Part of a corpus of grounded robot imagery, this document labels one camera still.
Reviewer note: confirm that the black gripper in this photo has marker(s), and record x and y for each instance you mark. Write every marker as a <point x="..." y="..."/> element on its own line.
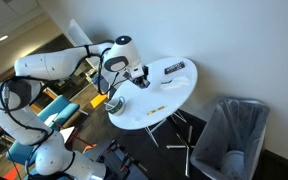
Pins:
<point x="145" y="71"/>

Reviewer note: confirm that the white plastic spoon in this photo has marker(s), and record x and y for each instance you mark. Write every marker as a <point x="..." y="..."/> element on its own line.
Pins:
<point x="109" y="104"/>

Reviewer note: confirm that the blue pasta box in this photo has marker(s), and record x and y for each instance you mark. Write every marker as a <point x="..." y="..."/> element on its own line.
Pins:
<point x="144" y="83"/>

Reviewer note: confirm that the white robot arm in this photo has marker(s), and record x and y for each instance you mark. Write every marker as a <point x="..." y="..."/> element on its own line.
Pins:
<point x="18" y="93"/>

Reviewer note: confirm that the round white table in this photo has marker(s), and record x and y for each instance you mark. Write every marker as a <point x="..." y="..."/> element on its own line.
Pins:
<point x="140" y="101"/>

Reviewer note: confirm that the yellow crayon marker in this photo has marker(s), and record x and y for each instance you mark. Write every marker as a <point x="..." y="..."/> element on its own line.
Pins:
<point x="156" y="110"/>

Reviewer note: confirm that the crumpled clear plastic wrap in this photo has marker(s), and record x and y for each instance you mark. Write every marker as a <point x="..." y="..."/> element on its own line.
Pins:
<point x="175" y="83"/>

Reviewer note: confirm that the black perforated workbench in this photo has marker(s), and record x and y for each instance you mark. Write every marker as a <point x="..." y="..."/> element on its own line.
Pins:
<point x="119" y="164"/>

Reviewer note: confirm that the white side table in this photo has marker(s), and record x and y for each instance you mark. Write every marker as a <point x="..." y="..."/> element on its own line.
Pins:
<point x="65" y="132"/>

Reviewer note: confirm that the trash bin with liner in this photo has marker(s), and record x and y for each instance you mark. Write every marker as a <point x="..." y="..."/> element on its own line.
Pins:
<point x="231" y="142"/>

